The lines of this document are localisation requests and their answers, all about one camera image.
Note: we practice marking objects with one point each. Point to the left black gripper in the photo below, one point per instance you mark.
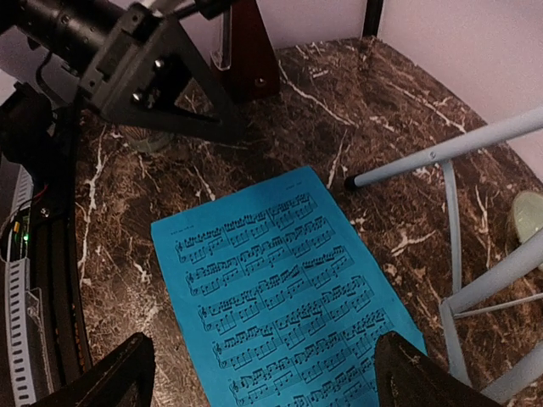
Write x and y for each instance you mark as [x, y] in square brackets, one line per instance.
[132, 65]

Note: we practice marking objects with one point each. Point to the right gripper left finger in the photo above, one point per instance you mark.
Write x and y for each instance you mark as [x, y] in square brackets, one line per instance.
[125, 377]

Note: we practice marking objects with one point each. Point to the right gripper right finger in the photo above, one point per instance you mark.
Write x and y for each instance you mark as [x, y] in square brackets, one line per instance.
[407, 377]

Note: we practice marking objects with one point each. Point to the blue sheet music page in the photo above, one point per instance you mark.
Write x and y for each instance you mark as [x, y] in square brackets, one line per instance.
[278, 300]

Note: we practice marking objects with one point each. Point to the cream ceramic mug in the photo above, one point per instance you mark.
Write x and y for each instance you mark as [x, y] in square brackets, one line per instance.
[144, 140]

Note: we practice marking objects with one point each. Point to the brown wooden metronome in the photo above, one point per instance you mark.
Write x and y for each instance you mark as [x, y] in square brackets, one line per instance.
[244, 61]

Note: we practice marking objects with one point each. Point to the pale green round dish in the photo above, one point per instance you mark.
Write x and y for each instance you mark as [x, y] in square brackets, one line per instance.
[525, 219]

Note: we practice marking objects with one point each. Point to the grey slotted cable duct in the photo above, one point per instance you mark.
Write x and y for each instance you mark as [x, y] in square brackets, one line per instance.
[22, 339]

